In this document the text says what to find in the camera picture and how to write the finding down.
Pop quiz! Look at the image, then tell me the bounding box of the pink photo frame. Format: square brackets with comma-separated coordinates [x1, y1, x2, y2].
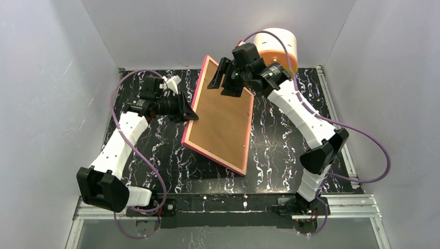
[181, 54, 256, 177]

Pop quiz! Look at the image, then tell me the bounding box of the brown cardboard backing board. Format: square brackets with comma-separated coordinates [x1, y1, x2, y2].
[185, 59, 253, 173]

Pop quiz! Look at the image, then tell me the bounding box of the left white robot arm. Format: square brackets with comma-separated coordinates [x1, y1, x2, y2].
[76, 76, 199, 213]

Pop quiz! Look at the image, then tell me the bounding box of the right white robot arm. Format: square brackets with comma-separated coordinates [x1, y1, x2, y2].
[208, 43, 349, 209]

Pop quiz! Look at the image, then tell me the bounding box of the round cream drawer cabinet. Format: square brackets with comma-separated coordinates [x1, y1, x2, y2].
[252, 28, 298, 75]

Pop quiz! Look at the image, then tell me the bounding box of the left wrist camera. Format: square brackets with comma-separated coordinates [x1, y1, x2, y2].
[161, 75, 181, 94]

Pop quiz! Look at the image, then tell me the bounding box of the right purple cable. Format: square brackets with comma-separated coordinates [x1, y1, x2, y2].
[242, 30, 392, 236]

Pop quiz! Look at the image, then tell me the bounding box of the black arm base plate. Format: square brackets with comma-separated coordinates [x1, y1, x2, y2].
[126, 193, 331, 230]

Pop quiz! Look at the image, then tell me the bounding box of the aluminium right side rail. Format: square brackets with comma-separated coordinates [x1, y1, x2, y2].
[316, 66, 361, 190]

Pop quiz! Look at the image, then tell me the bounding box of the aluminium rail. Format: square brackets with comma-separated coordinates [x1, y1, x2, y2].
[316, 66, 361, 190]
[66, 193, 391, 248]

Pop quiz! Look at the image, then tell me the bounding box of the aluminium front rail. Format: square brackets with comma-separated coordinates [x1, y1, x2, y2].
[66, 193, 391, 248]

